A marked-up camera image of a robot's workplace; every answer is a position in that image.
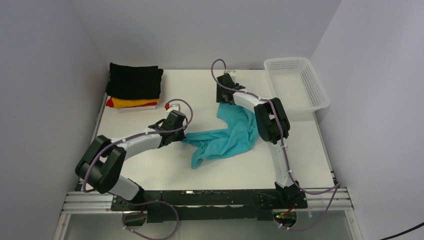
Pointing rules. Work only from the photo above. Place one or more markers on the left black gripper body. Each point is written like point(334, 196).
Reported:
point(177, 133)

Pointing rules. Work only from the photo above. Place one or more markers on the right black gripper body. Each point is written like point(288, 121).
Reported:
point(226, 97)

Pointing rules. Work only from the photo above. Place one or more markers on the turquoise t-shirt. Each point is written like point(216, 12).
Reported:
point(239, 136)

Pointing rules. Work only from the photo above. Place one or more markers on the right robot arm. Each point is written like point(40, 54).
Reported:
point(273, 127)

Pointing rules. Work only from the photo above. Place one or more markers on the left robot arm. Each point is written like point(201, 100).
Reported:
point(102, 163)

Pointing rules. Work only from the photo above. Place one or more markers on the folded black t-shirt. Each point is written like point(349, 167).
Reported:
point(134, 82)

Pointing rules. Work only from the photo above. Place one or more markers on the folded yellow t-shirt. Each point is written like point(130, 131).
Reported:
point(134, 102)

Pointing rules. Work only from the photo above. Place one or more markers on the folded red t-shirt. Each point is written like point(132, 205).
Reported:
point(111, 103)

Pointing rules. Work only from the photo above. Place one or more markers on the white plastic basket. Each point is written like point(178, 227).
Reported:
point(295, 82)

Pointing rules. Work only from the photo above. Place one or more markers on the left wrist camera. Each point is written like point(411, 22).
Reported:
point(169, 107)

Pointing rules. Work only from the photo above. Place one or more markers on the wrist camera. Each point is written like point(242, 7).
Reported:
point(230, 72)
point(169, 107)

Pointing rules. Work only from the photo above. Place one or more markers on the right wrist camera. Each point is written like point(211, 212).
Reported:
point(230, 72)

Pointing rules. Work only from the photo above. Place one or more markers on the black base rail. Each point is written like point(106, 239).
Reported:
point(166, 205)

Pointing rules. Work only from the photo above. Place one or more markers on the aluminium frame rail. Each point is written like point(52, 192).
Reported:
point(81, 203)

